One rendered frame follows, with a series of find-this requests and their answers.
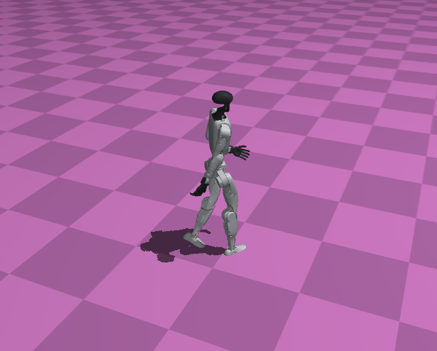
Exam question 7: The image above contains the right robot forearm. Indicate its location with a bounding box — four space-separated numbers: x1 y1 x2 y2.
203 155 223 184

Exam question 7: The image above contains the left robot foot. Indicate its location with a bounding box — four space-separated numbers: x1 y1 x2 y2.
183 232 205 248

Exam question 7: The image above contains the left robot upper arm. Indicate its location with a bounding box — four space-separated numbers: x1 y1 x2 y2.
206 108 217 140

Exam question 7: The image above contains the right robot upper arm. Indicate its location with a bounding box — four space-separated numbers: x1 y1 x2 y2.
212 124 231 163

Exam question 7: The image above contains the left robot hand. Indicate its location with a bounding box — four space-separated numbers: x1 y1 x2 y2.
228 146 250 160

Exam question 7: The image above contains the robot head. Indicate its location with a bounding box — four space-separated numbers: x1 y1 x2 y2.
212 91 233 121

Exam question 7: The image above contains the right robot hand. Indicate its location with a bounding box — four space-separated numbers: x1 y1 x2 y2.
190 177 209 197

